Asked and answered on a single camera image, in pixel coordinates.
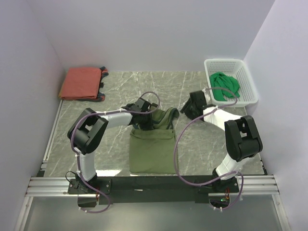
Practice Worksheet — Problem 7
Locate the olive green graphic tank top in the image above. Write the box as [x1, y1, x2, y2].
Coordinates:
[129, 107, 180, 174]

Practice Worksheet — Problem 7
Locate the bright green tank top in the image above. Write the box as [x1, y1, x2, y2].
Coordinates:
[209, 72, 240, 102]

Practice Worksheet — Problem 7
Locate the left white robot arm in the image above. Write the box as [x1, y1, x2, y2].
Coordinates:
[67, 97, 159, 193]

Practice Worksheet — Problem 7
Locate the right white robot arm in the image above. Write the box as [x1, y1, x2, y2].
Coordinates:
[180, 90, 263, 192]

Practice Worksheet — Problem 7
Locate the folded red tank top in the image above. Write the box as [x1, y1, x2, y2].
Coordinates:
[58, 66, 109, 102]

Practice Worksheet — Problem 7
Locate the white plastic basket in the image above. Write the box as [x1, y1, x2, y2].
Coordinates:
[204, 58, 258, 107]

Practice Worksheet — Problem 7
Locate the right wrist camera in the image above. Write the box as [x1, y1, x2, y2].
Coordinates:
[202, 88, 212, 104]

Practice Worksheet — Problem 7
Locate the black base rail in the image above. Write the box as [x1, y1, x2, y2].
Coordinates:
[67, 175, 239, 207]

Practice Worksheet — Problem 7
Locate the aluminium frame rail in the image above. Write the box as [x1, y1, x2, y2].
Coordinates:
[25, 173, 279, 197]

